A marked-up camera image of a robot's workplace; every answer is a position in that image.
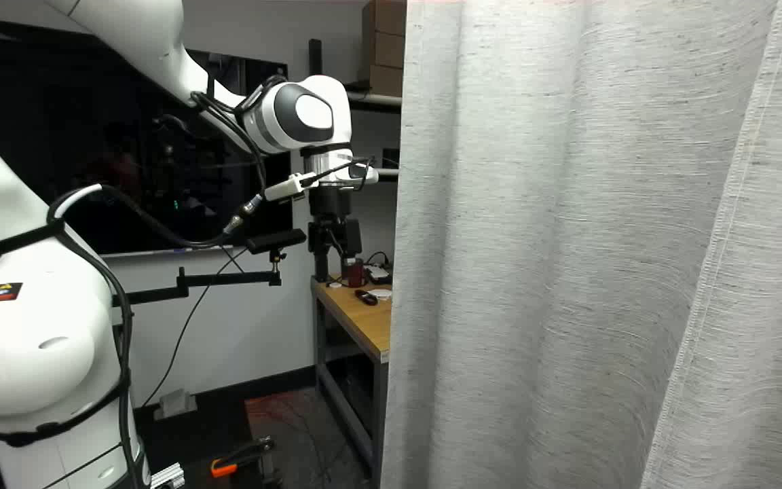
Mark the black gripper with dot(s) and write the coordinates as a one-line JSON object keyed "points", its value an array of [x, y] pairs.
{"points": [[332, 217]]}

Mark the grey fabric curtain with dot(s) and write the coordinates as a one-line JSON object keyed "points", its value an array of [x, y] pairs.
{"points": [[590, 272]]}

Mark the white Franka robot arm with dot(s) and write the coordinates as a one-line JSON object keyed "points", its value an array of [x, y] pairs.
{"points": [[19, 342]]}

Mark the red mug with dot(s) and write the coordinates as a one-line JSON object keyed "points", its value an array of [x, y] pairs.
{"points": [[357, 272]]}

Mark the black computer mouse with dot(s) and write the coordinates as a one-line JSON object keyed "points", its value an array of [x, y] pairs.
{"points": [[367, 296]]}

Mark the wooden desk with metal legs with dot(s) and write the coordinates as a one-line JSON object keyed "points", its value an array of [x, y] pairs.
{"points": [[364, 319]]}

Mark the small grey floor box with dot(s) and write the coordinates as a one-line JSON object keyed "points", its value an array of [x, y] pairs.
{"points": [[178, 403]]}

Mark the large black screen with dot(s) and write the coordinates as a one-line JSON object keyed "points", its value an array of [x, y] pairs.
{"points": [[67, 118]]}

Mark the black bar camera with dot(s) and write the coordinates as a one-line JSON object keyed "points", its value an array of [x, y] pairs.
{"points": [[275, 239]]}

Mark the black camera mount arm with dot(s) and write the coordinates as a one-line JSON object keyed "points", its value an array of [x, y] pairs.
{"points": [[218, 277]]}

